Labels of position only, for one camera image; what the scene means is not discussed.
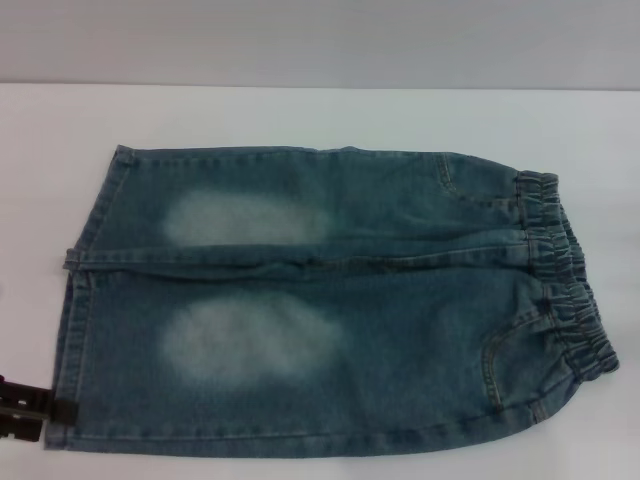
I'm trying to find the blue denim shorts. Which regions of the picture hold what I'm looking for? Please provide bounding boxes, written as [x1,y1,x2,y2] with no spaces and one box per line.
[43,143,621,454]

